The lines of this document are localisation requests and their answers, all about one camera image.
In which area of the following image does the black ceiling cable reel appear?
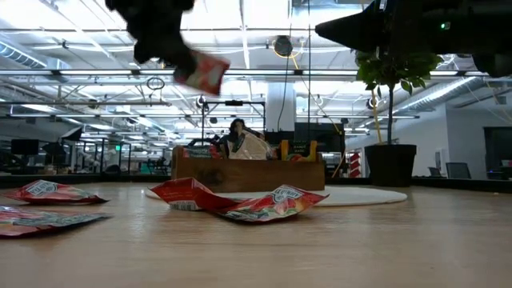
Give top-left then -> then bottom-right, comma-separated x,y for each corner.
273,34 -> 294,58

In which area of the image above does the yellow hanging cable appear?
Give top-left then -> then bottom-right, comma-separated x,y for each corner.
370,88 -> 384,146

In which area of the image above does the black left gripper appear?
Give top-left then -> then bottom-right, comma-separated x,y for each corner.
104,0 -> 198,79

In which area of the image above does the yellow tea packet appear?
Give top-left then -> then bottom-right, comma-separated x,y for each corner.
279,139 -> 319,162

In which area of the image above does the green plant in black pot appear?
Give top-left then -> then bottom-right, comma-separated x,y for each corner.
354,50 -> 443,188

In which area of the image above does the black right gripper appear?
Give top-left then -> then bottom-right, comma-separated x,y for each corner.
314,0 -> 425,55

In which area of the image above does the grey office chair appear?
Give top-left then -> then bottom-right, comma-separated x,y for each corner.
445,161 -> 473,180

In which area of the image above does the black gantry frame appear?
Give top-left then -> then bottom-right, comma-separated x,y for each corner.
199,98 -> 267,150

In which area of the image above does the beige tea packet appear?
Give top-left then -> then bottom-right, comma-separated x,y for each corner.
226,130 -> 277,161

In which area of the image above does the brown wooden compartment tray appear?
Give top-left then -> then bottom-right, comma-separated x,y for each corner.
170,144 -> 326,193

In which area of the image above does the black computer monitor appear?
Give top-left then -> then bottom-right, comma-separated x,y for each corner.
10,138 -> 41,157

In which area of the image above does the person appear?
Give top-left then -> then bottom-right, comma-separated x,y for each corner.
218,118 -> 265,159

